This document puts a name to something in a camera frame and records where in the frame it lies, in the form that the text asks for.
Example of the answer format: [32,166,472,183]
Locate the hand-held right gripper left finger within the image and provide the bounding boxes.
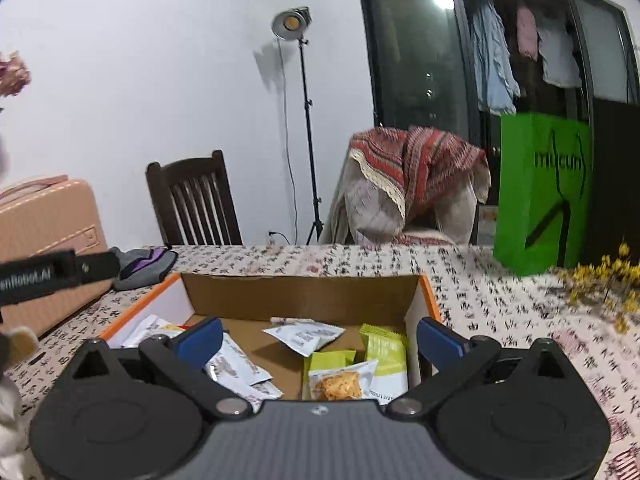
[50,317,253,421]

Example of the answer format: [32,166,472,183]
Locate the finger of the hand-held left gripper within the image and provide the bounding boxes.
[52,250,122,288]

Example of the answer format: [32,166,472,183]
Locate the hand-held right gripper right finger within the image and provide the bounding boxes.
[385,316,583,421]

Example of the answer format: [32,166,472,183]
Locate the green snack packet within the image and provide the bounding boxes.
[359,324,410,401]
[302,350,357,401]

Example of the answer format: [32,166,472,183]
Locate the orange cardboard box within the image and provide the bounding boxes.
[97,272,443,403]

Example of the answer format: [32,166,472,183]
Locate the person's left forearm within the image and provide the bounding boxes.
[0,326,41,480]

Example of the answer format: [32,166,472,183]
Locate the pink suitcase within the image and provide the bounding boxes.
[0,175,113,338]

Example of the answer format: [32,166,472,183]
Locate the grey purple pouch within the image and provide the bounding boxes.
[109,246,179,292]

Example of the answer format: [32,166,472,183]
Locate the dark wooden chair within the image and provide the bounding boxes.
[146,150,243,247]

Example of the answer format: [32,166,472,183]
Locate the chair draped with patterned cloth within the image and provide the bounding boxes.
[320,160,493,247]

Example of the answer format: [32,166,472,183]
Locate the green paper bag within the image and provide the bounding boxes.
[492,112,593,277]

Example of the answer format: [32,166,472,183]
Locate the yellow flower branch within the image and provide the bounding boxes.
[557,242,640,335]

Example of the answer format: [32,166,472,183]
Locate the red patterned cloth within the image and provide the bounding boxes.
[349,126,491,221]

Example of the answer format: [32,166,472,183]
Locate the pink artificial flowers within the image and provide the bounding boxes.
[0,51,32,98]

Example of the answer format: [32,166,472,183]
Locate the black paper bag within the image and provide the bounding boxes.
[582,97,640,268]

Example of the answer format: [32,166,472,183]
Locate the black sliding glass door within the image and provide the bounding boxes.
[356,0,640,161]

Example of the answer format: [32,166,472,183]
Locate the light blue hanging shirt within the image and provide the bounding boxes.
[472,0,521,116]

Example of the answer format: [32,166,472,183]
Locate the white hanging garment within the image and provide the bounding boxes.
[536,15,583,88]

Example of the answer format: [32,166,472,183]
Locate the black studio light stand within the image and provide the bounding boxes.
[271,6,325,246]

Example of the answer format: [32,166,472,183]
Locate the pink hanging garment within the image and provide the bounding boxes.
[515,4,540,61]

